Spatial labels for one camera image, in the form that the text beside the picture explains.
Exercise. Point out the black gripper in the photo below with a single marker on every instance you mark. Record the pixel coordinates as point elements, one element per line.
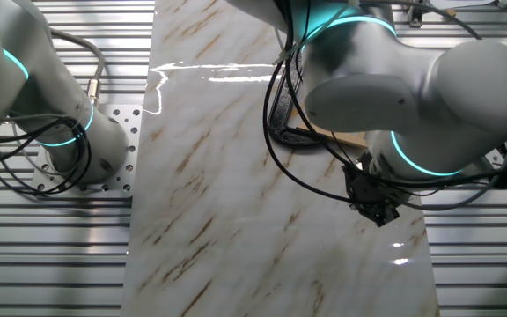
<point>361,187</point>

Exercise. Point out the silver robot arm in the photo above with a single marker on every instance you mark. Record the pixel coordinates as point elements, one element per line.
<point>412,88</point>

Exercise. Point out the black C-clamp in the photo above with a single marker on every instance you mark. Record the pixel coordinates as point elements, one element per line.
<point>284,110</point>

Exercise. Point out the white marble pattern board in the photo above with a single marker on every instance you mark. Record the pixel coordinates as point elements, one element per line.
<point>236,220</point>

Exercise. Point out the small wooden block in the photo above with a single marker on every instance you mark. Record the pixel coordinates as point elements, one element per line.
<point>451,13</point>

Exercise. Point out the small wooden window frame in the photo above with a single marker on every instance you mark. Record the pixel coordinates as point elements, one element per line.
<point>346,137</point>

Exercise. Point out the wrist camera on silver bracket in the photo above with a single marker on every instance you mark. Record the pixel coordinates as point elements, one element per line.
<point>506,171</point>

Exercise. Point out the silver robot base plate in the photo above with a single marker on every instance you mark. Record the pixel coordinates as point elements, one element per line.
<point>126,132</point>

